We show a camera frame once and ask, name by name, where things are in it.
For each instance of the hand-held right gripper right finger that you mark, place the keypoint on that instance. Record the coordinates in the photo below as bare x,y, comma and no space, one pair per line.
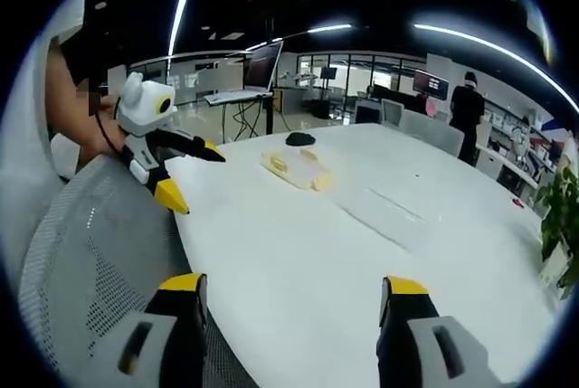
407,315

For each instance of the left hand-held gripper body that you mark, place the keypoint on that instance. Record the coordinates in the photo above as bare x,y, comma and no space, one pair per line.
145,110

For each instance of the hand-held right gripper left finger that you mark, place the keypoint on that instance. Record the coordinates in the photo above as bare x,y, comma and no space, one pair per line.
178,315

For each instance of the clear bag of pastries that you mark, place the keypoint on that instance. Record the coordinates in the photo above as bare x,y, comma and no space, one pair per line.
298,168

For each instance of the grey mesh office chair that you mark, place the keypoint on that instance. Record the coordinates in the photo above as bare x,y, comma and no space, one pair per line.
104,248

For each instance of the long ceiling light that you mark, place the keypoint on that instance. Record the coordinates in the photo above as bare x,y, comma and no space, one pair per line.
330,28
179,21
488,46

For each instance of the open laptop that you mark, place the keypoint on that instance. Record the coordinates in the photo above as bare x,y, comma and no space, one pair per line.
262,71

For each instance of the small black cloth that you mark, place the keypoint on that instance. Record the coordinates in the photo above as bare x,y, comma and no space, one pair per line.
300,138

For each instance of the small dark monitor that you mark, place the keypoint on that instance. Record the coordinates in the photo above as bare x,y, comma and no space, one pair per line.
329,73

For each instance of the small red object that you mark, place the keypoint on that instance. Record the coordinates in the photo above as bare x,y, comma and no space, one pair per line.
517,202

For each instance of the white office chair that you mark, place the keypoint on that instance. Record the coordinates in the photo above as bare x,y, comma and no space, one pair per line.
392,112
434,135

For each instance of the green potted plant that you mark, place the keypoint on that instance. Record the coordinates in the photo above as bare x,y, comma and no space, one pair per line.
561,207

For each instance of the white storage shelves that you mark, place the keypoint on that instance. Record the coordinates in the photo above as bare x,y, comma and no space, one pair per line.
515,144

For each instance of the dark computer monitor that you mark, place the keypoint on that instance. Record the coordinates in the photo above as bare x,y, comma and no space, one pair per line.
430,84

